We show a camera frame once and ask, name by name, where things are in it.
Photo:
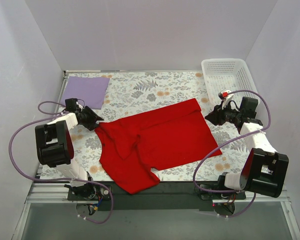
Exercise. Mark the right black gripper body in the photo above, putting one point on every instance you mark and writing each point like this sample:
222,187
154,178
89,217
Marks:
217,116

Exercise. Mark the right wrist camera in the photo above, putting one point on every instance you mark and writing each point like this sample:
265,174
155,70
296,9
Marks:
225,96

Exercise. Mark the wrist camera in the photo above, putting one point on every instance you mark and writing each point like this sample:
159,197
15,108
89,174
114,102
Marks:
225,96
79,104

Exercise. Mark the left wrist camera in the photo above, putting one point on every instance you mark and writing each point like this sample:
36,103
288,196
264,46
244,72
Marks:
79,104

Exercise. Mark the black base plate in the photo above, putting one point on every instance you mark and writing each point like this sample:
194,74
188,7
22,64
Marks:
170,195

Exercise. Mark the white plastic basket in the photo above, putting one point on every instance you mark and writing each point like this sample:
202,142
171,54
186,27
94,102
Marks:
227,74

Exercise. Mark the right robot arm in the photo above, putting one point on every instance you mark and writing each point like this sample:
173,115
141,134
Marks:
265,169

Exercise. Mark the folded purple t shirt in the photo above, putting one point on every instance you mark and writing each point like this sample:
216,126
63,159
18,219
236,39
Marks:
91,90

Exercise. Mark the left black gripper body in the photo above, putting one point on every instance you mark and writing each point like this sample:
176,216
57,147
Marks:
89,118

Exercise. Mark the floral table cloth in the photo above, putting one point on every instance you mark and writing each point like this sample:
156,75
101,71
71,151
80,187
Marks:
130,93

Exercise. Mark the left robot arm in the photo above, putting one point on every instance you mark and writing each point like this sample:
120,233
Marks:
55,147

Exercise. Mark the red t shirt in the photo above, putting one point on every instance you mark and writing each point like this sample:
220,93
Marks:
159,139

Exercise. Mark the aluminium frame rail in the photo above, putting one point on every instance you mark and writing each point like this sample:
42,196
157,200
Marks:
57,193

